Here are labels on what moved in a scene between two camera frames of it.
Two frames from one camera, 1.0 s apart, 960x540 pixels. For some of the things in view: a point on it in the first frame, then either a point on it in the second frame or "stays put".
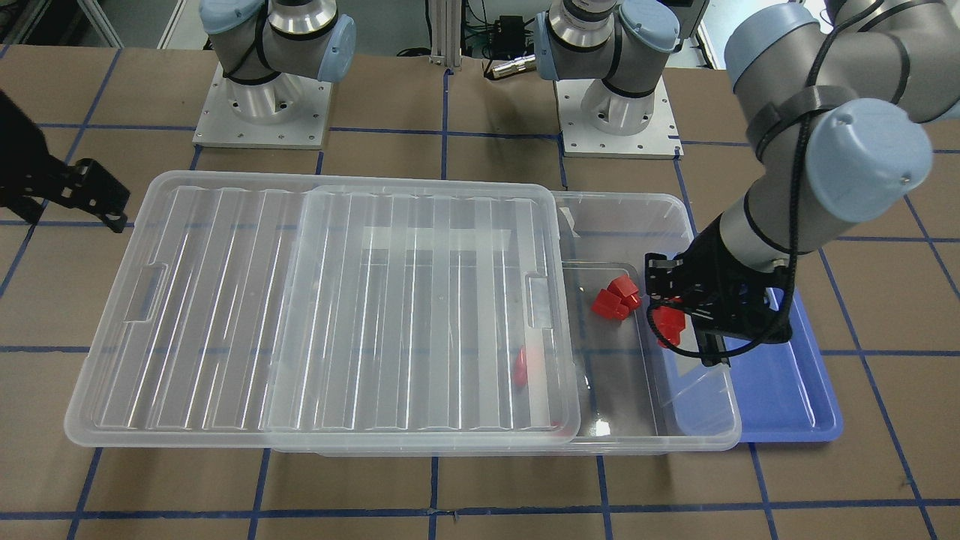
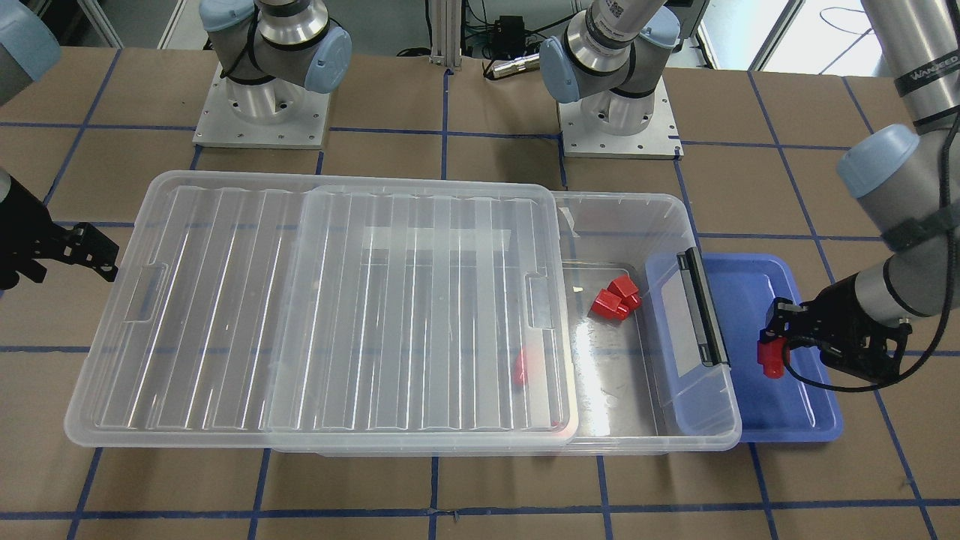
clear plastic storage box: (634, 397) stays put
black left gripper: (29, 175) → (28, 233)
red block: (520, 370) stays put
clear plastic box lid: (245, 310) stays put
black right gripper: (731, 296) → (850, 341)
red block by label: (608, 304) stays put
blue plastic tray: (784, 391) stays put
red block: (669, 322) → (770, 355)
